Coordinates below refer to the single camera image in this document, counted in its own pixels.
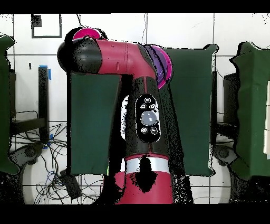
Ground white panel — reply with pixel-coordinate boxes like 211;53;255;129
263;80;270;160

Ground black power strip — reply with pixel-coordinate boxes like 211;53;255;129
60;170;82;200

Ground dark green tablecloth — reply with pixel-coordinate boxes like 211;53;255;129
66;41;219;177

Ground floor cable bundle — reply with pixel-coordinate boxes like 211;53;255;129
10;109;104;204

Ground green-covered side table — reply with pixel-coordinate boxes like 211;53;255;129
229;41;270;180
0;34;20;176

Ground black metal stand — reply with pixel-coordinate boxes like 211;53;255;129
211;71;240;140

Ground large pink plastic bowl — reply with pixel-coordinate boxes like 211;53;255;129
151;45;173;90

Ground black floor cable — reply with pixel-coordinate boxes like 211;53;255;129
76;14;85;28

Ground black stand with blue tape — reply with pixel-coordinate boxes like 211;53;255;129
9;65;52;146

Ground black square floor frame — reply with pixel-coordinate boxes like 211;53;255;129
31;14;62;39

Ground purple plastic bowl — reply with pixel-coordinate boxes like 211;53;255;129
145;44;169;85

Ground small red-pink plastic bowl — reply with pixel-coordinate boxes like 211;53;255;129
72;27;102;41

